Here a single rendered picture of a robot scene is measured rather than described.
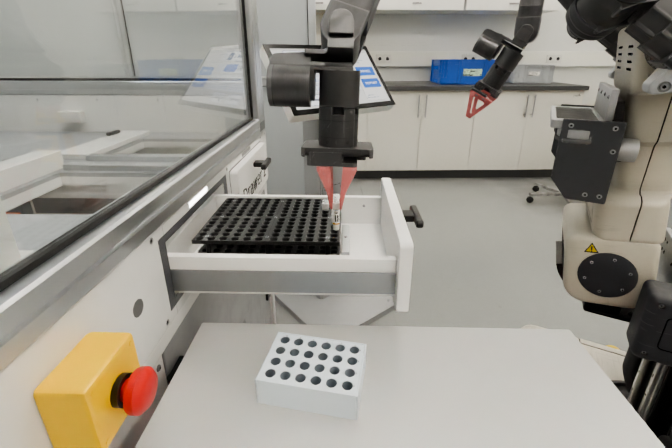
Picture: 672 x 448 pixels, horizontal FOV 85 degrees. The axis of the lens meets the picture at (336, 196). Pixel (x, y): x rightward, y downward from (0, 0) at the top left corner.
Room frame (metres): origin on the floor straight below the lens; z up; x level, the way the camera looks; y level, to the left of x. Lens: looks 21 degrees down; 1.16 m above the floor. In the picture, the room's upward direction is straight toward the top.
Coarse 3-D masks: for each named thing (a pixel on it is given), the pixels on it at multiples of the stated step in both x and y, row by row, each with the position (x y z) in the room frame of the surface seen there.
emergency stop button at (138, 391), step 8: (144, 368) 0.26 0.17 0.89; (152, 368) 0.27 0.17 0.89; (136, 376) 0.25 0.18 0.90; (144, 376) 0.25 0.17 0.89; (152, 376) 0.26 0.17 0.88; (128, 384) 0.24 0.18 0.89; (136, 384) 0.24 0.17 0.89; (144, 384) 0.25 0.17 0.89; (152, 384) 0.25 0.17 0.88; (120, 392) 0.24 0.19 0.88; (128, 392) 0.24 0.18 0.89; (136, 392) 0.24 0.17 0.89; (144, 392) 0.24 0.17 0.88; (152, 392) 0.25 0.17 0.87; (128, 400) 0.23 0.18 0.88; (136, 400) 0.23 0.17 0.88; (144, 400) 0.24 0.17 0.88; (152, 400) 0.25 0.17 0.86; (128, 408) 0.23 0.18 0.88; (136, 408) 0.23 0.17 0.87; (144, 408) 0.24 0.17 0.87
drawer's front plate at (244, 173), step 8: (264, 144) 1.03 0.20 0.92; (256, 152) 0.93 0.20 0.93; (264, 152) 1.02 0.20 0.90; (248, 160) 0.85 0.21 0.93; (240, 168) 0.78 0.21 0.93; (248, 168) 0.84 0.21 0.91; (256, 168) 0.91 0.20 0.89; (232, 176) 0.75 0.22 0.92; (240, 176) 0.77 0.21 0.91; (248, 176) 0.83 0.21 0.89; (256, 176) 0.91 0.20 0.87; (232, 184) 0.75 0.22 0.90; (240, 184) 0.76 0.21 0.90; (248, 184) 0.83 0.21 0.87; (232, 192) 0.75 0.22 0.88; (240, 192) 0.76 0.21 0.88; (248, 192) 0.82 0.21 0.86; (256, 192) 0.89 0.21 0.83
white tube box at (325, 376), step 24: (288, 336) 0.41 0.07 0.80; (312, 336) 0.41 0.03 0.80; (264, 360) 0.36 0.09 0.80; (288, 360) 0.36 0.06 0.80; (312, 360) 0.36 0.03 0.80; (336, 360) 0.37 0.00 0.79; (360, 360) 0.36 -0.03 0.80; (264, 384) 0.33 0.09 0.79; (288, 384) 0.33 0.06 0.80; (312, 384) 0.33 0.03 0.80; (336, 384) 0.33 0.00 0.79; (360, 384) 0.33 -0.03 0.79; (312, 408) 0.32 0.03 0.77; (336, 408) 0.31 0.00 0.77
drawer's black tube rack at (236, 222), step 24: (216, 216) 0.58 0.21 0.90; (240, 216) 0.58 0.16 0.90; (264, 216) 0.58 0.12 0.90; (288, 216) 0.58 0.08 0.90; (312, 216) 0.59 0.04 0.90; (192, 240) 0.49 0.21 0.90; (216, 240) 0.49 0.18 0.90; (240, 240) 0.49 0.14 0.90; (264, 240) 0.49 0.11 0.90; (288, 240) 0.50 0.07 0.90; (312, 240) 0.50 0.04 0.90
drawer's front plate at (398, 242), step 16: (384, 192) 0.65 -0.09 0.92; (384, 208) 0.63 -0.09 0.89; (400, 208) 0.55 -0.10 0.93; (384, 224) 0.62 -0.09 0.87; (400, 224) 0.49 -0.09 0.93; (384, 240) 0.61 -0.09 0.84; (400, 240) 0.44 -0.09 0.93; (400, 256) 0.43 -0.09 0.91; (400, 272) 0.43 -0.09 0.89; (400, 288) 0.43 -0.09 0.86; (400, 304) 0.43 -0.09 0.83
